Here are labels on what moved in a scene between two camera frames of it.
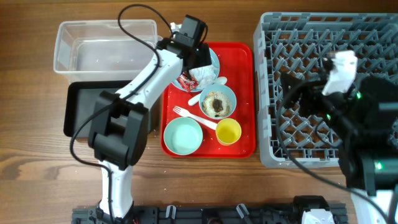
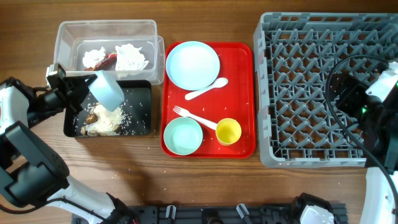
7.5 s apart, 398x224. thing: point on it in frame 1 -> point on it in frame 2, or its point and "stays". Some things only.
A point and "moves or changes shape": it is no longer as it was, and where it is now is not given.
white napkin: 206,74 -> 129,58
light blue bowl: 217,101 -> 107,90
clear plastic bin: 97,50 stays
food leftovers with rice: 216,104 moves or changes shape
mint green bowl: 183,135 stays
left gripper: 203,56 -> 74,90
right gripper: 298,91 -> 346,84
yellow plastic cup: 228,131 stays
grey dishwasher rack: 291,43 stays
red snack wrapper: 186,83 -> 107,63
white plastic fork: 185,112 stays
